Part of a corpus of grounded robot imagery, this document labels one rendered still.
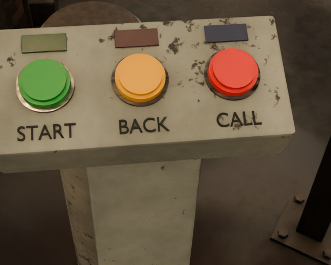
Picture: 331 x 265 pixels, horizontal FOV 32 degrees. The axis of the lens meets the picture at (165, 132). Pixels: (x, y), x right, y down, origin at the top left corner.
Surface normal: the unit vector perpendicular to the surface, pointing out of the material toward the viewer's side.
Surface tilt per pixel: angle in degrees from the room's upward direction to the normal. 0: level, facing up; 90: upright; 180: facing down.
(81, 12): 0
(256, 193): 0
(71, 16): 0
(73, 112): 20
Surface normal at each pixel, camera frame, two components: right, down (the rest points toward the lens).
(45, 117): 0.06, -0.35
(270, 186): 0.02, -0.65
